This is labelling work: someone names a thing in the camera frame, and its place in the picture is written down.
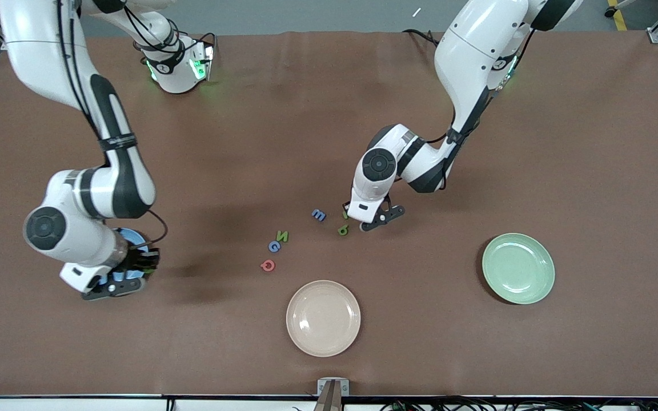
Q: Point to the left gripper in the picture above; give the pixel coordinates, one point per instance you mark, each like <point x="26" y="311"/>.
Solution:
<point x="345" y="204"/>

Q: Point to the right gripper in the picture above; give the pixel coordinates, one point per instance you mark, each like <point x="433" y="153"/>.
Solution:
<point x="145" y="260"/>

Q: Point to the green foam letter b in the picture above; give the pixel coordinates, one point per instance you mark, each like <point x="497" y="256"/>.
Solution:
<point x="345" y="228"/>

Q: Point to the blue foam letter m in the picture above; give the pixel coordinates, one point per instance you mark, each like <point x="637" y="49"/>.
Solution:
<point x="318" y="215"/>

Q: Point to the blue foam letter G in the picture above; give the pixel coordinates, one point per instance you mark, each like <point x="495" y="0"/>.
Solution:
<point x="270" y="246"/>

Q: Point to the red foam letter Q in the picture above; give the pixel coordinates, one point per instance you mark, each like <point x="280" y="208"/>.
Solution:
<point x="263" y="265"/>

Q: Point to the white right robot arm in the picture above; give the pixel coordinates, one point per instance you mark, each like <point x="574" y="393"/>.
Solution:
<point x="32" y="34"/>

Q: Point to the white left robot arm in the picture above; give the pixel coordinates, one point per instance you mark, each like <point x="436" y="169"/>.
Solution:
<point x="472" y="51"/>

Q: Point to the blue plate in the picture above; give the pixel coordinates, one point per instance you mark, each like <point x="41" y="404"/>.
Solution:
<point x="133" y="236"/>

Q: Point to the beige plate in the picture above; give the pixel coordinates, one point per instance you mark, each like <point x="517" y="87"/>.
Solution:
<point x="323" y="318"/>

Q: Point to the green plate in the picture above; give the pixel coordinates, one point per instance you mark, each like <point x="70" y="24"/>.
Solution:
<point x="518" y="268"/>

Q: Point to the brown table cover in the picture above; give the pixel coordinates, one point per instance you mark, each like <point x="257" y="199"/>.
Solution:
<point x="283" y="142"/>

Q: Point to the white table edge profile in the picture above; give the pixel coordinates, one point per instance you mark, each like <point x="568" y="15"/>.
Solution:
<point x="49" y="404"/>

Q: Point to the metal base connector box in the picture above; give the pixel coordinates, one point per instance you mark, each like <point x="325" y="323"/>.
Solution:
<point x="203" y="63"/>

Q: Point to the yellow floor tape strip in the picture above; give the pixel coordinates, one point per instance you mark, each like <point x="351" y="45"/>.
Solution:
<point x="619" y="20"/>

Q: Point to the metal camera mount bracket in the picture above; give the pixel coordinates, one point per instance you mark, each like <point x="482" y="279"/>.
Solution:
<point x="333" y="388"/>

